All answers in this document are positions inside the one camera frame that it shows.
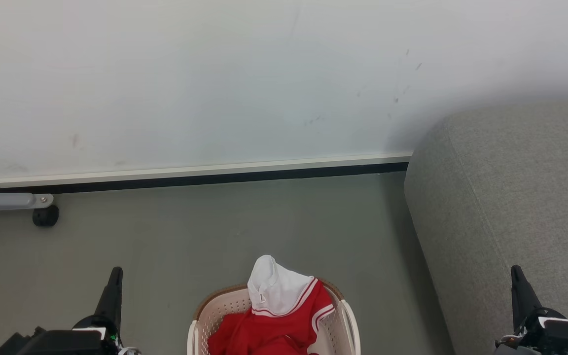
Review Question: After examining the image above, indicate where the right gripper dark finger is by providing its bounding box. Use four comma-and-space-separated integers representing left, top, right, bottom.
511, 265, 543, 332

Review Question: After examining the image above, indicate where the black caster wheel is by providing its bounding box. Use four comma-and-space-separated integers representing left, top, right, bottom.
33, 205, 60, 227

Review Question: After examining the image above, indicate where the white and black baseboard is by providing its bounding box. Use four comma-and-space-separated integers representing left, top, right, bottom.
0, 152, 413, 194

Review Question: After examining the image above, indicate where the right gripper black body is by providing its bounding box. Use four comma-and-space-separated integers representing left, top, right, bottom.
496, 308, 568, 355

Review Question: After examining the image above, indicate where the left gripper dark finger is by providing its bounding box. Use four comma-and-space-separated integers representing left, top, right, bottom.
94, 267, 123, 326

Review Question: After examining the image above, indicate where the grey fabric sofa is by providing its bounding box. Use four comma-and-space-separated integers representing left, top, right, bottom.
404, 96, 568, 355

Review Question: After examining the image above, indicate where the beige perforated laundry basket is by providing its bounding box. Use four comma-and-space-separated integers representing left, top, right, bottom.
187, 279, 362, 355

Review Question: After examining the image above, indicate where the red and white garment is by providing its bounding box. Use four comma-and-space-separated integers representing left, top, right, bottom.
208, 255, 336, 355

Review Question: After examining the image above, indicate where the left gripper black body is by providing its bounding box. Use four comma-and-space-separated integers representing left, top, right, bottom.
0, 316, 123, 355

